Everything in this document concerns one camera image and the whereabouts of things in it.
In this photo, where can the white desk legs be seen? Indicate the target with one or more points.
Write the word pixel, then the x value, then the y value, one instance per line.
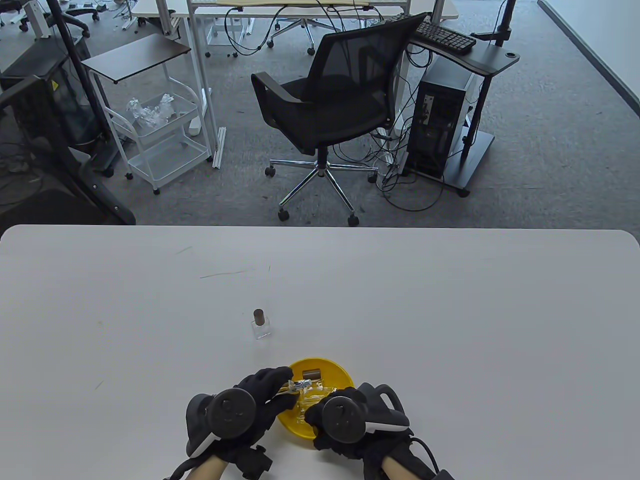
pixel 36 17

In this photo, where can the large black equipment frame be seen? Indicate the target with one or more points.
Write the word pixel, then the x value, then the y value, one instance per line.
pixel 30 140

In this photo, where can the black mesh office chair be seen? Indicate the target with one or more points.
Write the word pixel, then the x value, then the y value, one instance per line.
pixel 350 55

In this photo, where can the black stand pole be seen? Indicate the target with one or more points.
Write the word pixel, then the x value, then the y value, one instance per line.
pixel 75 55

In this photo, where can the black background office chair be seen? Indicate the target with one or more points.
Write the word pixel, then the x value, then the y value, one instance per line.
pixel 75 20

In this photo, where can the black keyboard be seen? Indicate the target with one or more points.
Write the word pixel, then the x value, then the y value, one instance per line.
pixel 445 36

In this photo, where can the crumpled clear plastic wrap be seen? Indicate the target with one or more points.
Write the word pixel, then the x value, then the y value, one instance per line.
pixel 150 112

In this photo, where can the silver spray nozzle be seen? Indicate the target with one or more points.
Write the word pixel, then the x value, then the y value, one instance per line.
pixel 301 385

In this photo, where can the dark wooden cart top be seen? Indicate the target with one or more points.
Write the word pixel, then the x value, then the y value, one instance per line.
pixel 135 57

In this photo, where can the yellow bowl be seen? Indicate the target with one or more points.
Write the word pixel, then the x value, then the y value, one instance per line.
pixel 330 370

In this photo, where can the person's right hand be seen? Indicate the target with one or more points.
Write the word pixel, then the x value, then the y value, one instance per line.
pixel 312 415

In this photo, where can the black computer tower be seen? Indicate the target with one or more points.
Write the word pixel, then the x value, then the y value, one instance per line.
pixel 440 120

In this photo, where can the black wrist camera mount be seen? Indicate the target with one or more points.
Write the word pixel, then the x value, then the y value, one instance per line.
pixel 255 462
pixel 442 475

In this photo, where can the white metal frame desk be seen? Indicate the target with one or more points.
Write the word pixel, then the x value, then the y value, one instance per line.
pixel 201 75

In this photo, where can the black mobile computer stand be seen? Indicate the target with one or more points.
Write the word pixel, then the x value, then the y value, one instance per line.
pixel 492 62

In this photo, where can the black equipment cabinet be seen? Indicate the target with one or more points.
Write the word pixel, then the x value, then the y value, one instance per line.
pixel 60 100

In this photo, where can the black and white tracking controller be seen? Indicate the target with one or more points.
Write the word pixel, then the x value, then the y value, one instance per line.
pixel 230 412
pixel 342 417

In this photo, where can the person's left hand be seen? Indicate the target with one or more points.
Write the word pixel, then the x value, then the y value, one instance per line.
pixel 265 400

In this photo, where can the white metal utility cart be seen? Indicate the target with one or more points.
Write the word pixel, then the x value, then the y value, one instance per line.
pixel 170 159

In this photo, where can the person's right forearm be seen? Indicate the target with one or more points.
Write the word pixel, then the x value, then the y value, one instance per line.
pixel 395 472

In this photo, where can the grey office chair base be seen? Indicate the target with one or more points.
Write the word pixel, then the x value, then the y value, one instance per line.
pixel 302 22

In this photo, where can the brown perfume bottle cap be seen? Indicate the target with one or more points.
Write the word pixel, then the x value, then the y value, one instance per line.
pixel 311 373
pixel 259 316

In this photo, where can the person's left forearm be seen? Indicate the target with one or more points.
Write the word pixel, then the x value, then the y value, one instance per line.
pixel 210 470

